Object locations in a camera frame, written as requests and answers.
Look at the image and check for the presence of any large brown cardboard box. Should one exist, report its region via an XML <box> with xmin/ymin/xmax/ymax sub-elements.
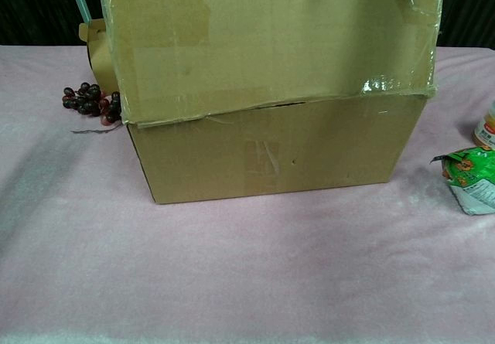
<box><xmin>98</xmin><ymin>0</ymin><xmax>446</xmax><ymax>205</ymax></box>

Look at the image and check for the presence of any small kraft paper box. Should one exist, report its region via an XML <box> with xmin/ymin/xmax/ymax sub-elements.
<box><xmin>78</xmin><ymin>18</ymin><xmax>121</xmax><ymax>92</ymax></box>

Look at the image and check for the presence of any pink fleece tablecloth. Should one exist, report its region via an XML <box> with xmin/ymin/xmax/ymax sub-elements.
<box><xmin>0</xmin><ymin>43</ymin><xmax>495</xmax><ymax>344</ymax></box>

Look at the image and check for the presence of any dark red grape bunch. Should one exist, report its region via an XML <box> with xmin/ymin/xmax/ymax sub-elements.
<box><xmin>61</xmin><ymin>82</ymin><xmax>124</xmax><ymax>135</ymax></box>

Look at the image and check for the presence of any green snack bag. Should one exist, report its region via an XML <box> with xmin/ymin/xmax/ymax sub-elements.
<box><xmin>429</xmin><ymin>145</ymin><xmax>495</xmax><ymax>216</ymax></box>

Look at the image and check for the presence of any jar with orange label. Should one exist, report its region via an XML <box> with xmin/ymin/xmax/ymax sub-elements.
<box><xmin>470</xmin><ymin>100</ymin><xmax>495</xmax><ymax>152</ymax></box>

